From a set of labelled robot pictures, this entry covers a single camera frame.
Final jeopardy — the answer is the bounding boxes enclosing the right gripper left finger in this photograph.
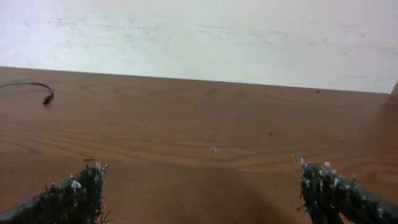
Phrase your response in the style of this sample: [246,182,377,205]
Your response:
[1,161,109,224]

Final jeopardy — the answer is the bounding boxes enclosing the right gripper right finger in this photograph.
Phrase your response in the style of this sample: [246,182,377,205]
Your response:
[292,154,397,224]

